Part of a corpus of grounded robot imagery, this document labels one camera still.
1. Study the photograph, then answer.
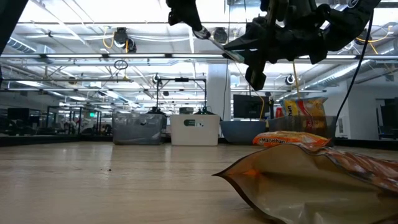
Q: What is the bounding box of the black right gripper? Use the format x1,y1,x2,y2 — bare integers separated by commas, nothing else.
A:
222,0,329,91

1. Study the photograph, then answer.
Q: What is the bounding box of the orange ramen packet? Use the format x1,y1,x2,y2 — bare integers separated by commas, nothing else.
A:
252,130,331,148

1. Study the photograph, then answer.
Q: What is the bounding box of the brown orange snack pouch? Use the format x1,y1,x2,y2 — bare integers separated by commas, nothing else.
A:
212,143,398,224

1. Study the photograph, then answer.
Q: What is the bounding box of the white square pillar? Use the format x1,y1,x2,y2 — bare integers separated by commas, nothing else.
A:
206,63,232,123

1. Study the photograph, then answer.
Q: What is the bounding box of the black computer monitor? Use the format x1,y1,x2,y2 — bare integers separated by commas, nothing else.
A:
233,94,271,120

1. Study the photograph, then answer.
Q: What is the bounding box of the blue bowl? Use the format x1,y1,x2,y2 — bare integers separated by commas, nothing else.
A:
220,120,267,145

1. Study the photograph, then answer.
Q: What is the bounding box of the white plastic bin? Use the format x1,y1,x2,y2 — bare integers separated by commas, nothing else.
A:
169,114,221,147

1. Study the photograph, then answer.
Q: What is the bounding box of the black cabinet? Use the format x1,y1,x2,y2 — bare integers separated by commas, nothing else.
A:
375,98,398,141

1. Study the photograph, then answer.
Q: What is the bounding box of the dark screen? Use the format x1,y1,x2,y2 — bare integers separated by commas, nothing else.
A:
6,107,30,121

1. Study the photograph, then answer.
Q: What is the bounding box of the yellow cable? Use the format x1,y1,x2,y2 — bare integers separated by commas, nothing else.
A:
291,60,303,101

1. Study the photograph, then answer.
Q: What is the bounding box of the black frame rig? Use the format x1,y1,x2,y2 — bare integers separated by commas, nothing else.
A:
156,77,208,116

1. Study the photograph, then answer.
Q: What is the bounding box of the black arm feed cable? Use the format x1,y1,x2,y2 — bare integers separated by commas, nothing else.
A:
335,11,375,122

